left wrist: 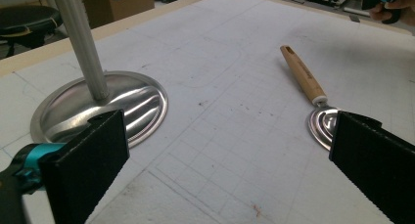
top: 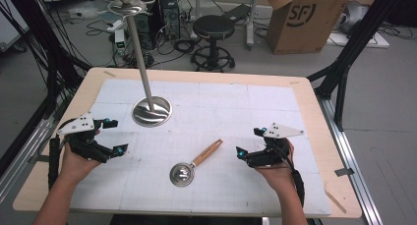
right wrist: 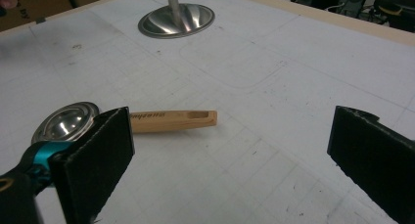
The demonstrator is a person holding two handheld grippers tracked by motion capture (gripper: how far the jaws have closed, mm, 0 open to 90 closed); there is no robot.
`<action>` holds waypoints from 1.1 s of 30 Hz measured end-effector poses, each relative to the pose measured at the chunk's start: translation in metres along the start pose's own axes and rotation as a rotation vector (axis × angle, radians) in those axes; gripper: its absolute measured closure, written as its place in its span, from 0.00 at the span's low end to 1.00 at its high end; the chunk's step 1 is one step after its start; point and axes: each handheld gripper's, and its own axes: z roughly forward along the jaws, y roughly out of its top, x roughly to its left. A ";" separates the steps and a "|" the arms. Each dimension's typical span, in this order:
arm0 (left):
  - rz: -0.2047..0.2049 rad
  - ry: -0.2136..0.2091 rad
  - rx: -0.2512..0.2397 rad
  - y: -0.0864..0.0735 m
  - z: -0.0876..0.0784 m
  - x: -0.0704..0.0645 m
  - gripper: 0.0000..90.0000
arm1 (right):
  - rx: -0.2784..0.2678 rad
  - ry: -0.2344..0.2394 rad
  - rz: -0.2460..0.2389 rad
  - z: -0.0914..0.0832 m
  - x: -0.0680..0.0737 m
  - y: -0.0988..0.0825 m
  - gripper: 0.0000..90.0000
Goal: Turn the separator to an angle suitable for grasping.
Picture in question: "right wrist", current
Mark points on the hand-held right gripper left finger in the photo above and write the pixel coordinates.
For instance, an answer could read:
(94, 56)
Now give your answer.
(94, 165)

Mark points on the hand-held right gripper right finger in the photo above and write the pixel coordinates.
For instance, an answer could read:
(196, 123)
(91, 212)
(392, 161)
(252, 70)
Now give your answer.
(375, 162)

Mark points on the white grid mat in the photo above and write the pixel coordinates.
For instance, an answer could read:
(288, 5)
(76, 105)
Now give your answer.
(261, 70)

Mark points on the dark equipment in background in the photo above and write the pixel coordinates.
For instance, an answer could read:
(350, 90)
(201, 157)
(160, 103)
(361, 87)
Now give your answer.
(391, 8)

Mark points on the black tape piece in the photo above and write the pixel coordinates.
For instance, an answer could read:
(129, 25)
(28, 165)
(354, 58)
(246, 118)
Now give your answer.
(40, 20)

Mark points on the silver metal bowl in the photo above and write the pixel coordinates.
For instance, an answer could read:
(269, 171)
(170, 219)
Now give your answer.
(176, 22)

